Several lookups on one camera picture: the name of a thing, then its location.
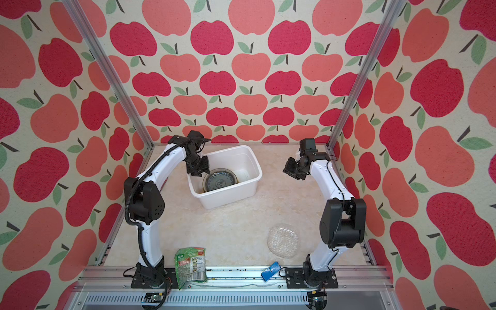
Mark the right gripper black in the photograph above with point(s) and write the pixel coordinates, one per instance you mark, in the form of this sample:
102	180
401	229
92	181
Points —
289	170

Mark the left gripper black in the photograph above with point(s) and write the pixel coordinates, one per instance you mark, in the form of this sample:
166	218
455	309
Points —
205	168

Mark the grey glass plate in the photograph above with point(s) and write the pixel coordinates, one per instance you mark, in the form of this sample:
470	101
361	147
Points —
219	179

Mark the clear textured glass plate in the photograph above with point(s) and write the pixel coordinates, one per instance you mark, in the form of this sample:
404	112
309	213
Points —
283	240

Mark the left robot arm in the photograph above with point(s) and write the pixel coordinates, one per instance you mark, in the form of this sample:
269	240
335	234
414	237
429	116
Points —
144	204

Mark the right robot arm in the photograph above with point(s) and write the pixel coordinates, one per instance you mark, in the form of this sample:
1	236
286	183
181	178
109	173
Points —
342	225

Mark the green snack packet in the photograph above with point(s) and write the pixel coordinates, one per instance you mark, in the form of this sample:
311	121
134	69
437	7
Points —
190	266

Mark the blue small box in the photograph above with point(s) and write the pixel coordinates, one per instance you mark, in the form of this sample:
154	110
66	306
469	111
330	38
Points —
271	271

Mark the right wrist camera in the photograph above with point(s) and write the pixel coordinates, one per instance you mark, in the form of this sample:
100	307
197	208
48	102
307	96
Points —
307	147

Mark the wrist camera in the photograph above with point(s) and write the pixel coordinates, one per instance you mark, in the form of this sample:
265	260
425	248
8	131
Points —
307	147
197	137

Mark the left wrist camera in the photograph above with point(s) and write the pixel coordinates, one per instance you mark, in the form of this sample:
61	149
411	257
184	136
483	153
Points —
197	137

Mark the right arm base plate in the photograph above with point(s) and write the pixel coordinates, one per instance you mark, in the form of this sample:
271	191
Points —
300	278

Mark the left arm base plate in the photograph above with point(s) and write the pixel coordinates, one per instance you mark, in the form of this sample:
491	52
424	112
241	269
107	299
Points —
144	279

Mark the front aluminium rail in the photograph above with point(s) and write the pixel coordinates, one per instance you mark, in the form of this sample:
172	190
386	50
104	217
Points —
237	287

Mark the right aluminium frame post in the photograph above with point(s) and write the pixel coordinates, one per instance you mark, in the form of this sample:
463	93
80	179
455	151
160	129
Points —
390	17

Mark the aluminium frame post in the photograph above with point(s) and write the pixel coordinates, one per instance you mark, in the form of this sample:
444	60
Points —
390	17
84	26

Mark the left aluminium frame post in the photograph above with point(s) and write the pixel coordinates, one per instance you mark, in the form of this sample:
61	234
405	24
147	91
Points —
84	26

